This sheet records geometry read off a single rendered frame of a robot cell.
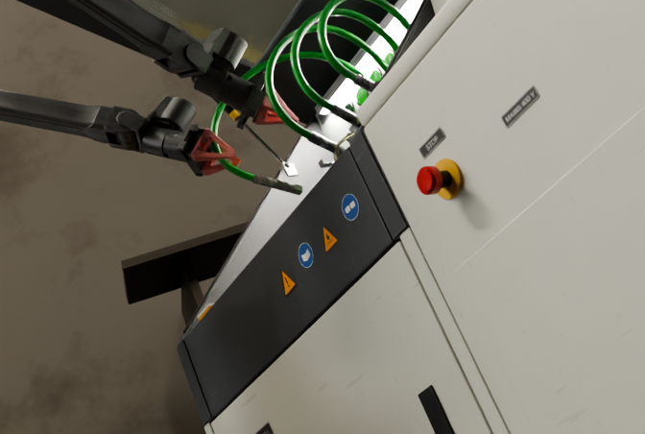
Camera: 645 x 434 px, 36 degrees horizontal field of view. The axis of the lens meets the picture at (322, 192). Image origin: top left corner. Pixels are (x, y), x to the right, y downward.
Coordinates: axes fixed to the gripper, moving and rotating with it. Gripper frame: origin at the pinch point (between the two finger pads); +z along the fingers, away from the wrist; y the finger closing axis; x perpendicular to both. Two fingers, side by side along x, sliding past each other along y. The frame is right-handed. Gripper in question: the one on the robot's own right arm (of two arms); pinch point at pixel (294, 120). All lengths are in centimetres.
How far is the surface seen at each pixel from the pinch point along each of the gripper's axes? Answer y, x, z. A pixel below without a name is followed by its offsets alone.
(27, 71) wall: 123, 215, -125
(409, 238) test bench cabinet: -39, -39, 23
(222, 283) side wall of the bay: -23.2, 27.6, 0.8
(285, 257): -34.8, -13.0, 9.5
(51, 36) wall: 144, 213, -125
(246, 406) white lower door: -50, 12, 15
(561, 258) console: -46, -59, 37
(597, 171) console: -40, -68, 35
